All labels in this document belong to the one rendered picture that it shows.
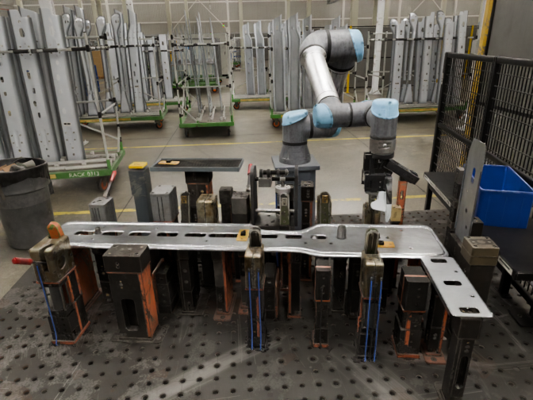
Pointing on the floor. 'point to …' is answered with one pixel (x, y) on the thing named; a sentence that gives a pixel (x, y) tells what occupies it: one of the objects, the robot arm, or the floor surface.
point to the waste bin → (25, 201)
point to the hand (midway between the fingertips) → (384, 213)
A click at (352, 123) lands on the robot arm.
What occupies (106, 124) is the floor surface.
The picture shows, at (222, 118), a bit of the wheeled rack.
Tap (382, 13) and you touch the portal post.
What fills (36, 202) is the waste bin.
